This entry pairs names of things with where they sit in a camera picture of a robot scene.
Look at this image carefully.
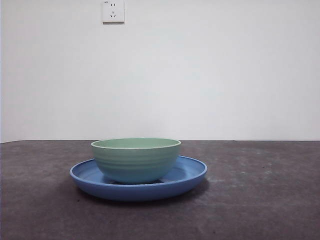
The blue plate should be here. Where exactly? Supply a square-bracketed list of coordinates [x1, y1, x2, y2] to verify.
[69, 155, 208, 202]

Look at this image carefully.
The white wall socket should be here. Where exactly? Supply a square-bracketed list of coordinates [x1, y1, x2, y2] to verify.
[102, 0, 125, 25]

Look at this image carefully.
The green ribbed bowl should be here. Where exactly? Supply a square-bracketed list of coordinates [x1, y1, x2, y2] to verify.
[90, 137, 182, 183]

